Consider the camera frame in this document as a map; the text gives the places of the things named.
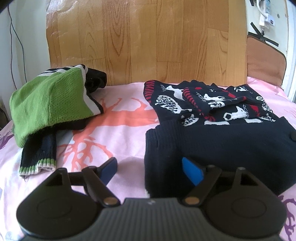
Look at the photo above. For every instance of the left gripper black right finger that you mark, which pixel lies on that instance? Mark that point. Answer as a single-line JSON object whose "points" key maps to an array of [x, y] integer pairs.
{"points": [[235, 203]]}

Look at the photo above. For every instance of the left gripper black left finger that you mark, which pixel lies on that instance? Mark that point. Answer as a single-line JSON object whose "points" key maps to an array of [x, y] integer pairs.
{"points": [[66, 204]]}

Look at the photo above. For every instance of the wooden headboard panel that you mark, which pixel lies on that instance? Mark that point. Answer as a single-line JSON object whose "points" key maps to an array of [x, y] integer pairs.
{"points": [[135, 41]]}

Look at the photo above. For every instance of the brown mesh cushion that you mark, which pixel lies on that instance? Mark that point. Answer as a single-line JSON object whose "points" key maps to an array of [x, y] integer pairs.
{"points": [[265, 62]]}

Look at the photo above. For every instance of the black tape strips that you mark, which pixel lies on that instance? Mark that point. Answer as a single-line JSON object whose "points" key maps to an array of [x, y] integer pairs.
{"points": [[260, 35]]}

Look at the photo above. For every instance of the green black striped sweater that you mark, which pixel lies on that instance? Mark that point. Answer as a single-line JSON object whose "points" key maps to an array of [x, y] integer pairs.
{"points": [[57, 99]]}

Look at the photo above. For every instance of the navy reindeer knit sweater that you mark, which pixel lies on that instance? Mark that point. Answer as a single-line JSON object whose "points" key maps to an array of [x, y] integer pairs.
{"points": [[228, 128]]}

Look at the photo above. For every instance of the white power strip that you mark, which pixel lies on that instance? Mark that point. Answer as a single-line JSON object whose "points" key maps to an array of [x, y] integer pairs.
{"points": [[266, 20]]}

